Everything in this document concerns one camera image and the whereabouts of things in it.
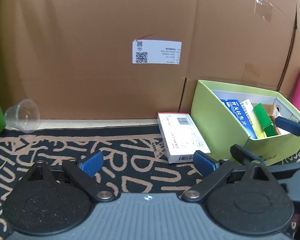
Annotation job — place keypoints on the blue white medicine box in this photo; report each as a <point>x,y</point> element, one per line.
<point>235,107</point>

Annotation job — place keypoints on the white box with barcode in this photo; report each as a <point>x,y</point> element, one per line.
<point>181,137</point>

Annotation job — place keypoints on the large brown cardboard box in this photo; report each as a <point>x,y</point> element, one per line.
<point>74,57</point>

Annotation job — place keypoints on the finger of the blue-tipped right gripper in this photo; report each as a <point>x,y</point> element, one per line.
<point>244,156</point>
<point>289,125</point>

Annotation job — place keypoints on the green small box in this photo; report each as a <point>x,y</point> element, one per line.
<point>265,121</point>

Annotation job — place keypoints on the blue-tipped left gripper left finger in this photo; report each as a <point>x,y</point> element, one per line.
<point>54,199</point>

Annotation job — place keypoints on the black patterned tablecloth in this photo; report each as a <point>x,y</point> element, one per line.
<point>134,159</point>

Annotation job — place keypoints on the light green open box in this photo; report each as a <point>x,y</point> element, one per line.
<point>221,129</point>

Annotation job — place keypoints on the yellow green box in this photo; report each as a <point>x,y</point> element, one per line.
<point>249,110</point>

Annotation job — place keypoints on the clear plastic cup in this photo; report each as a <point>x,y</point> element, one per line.
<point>24,116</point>

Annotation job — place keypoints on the white shipping label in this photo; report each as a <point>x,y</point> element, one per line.
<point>156,52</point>

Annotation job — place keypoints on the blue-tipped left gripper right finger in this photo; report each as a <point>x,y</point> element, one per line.
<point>254,205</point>

